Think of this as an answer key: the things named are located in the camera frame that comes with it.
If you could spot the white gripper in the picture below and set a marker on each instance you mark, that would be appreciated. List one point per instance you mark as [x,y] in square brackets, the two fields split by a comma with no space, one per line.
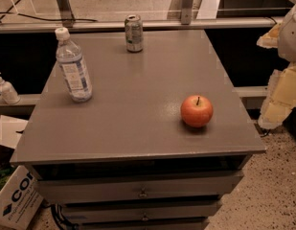
[290,37]

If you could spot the clear plastic water bottle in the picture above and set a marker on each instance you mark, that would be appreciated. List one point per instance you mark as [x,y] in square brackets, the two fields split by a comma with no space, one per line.
[72,64]

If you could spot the white pump dispenser bottle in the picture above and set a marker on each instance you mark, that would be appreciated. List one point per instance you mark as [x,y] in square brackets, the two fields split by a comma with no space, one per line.
[8,93]

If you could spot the red apple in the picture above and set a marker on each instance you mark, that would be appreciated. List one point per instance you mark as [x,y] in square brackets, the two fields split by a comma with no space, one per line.
[196,111]

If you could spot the green soda can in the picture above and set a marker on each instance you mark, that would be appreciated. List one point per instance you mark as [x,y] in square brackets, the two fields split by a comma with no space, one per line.
[134,33]

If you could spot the grey drawer cabinet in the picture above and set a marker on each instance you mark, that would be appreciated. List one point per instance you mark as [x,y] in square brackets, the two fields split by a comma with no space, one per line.
[125,159]

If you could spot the white cardboard box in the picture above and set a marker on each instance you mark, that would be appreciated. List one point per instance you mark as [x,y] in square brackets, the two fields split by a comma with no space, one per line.
[18,198]

